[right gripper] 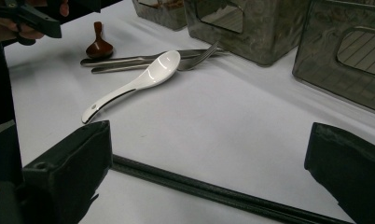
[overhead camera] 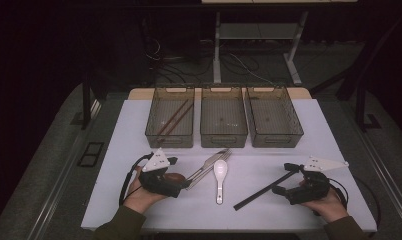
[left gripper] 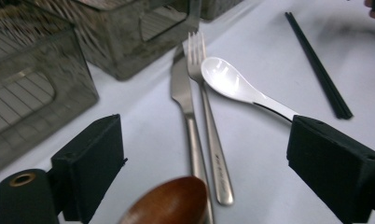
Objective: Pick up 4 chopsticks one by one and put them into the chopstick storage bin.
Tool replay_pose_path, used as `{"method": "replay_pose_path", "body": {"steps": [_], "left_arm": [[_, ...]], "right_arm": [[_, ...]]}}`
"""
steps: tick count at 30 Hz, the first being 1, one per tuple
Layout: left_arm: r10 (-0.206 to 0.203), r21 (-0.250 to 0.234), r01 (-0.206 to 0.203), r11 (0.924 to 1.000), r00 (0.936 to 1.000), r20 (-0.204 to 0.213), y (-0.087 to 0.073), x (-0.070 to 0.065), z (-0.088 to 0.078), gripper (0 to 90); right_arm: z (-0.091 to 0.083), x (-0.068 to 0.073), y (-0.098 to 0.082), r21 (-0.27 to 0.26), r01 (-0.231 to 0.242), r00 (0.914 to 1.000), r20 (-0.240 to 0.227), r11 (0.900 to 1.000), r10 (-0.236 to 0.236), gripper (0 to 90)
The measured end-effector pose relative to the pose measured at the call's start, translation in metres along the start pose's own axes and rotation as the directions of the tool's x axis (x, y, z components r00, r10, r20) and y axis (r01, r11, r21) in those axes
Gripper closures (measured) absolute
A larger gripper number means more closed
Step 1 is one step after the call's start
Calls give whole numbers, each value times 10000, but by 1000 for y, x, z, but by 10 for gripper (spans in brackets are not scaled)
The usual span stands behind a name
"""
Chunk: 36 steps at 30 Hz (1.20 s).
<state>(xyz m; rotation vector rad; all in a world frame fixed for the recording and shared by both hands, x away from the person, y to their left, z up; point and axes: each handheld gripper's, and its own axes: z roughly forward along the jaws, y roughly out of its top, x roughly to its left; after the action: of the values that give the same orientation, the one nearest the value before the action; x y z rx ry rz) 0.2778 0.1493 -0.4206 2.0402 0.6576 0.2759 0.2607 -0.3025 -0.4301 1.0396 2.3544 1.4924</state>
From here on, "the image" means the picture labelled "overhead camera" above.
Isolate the left hand-held gripper cable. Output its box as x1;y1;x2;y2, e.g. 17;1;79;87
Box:
118;152;155;207

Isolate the person's left hand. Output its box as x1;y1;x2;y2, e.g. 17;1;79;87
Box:
123;166;168;214

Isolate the metal table knife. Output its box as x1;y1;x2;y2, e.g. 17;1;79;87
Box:
185;148;229;188

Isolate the right hand-held gripper cable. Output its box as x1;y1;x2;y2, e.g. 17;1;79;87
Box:
327;176;382;239

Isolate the white ceramic spoon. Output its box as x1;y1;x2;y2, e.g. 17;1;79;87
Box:
213;159;229;205

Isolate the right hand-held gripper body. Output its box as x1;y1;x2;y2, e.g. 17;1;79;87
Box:
284;155;350;206

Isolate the brown wooden chopstick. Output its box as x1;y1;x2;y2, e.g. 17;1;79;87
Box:
161;103;195;140
156;98;190;137

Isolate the person's right hand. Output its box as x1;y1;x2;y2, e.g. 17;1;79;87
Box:
300;190;349;224

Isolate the black floor socket frame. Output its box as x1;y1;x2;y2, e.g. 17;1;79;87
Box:
77;141;106;168

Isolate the black metal stand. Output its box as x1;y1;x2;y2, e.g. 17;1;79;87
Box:
80;74;94;131
354;19;383;133

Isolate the smoky clear plastic bin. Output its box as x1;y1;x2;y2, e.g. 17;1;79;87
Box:
199;83;249;149
144;83;196;149
243;83;305;149

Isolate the white floor cable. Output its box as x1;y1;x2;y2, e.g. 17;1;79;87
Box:
228;52;274;85

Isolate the hand-held gripper cable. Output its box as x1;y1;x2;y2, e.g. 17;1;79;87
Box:
118;152;155;207
327;176;382;239

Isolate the white metal desk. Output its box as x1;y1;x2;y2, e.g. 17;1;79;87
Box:
201;0;358;86

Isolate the metal floor rail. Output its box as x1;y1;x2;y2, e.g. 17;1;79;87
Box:
30;99;102;240
352;128;402;231

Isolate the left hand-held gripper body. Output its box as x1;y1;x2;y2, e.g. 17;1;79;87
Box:
138;148;183;198

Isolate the brown wooden spoon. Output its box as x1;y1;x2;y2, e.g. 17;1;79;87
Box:
163;172;187;184

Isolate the tangle of black floor cables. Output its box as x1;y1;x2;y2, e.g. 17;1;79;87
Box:
143;36;277;86

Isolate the black chopstick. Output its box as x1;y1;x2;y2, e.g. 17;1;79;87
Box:
233;168;298;211
233;169;298;212

